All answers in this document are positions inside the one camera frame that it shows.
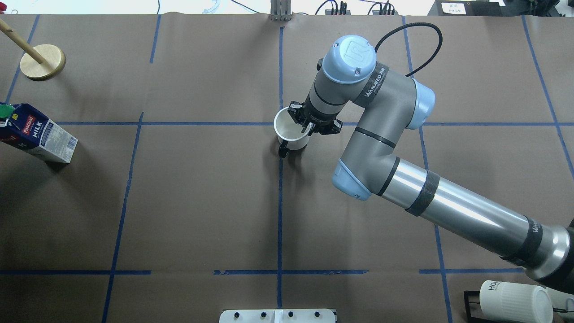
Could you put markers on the white camera pole base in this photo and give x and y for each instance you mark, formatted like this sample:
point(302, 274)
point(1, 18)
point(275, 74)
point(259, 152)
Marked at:
point(309, 315)

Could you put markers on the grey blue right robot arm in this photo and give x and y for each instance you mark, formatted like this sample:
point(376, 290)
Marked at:
point(489, 186)

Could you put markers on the white ribbed HOME cup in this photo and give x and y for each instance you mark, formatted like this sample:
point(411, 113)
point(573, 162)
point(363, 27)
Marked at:
point(515, 303)

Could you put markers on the aluminium frame post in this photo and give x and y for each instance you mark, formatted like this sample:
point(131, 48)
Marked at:
point(280, 10)

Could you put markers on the black wire cup rack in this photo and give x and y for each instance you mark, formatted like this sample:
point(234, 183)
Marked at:
point(472, 303)

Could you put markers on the white smiley face mug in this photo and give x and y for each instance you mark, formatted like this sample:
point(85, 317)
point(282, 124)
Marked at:
point(288, 133)

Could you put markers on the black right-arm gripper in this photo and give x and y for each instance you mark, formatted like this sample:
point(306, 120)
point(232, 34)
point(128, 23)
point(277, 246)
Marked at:
point(315, 118)

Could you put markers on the wooden mug tree stand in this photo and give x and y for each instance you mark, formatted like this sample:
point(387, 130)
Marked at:
point(38, 63)

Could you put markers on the blue Pascual milk carton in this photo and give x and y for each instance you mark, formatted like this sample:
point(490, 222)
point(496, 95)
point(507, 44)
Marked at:
point(28, 129)

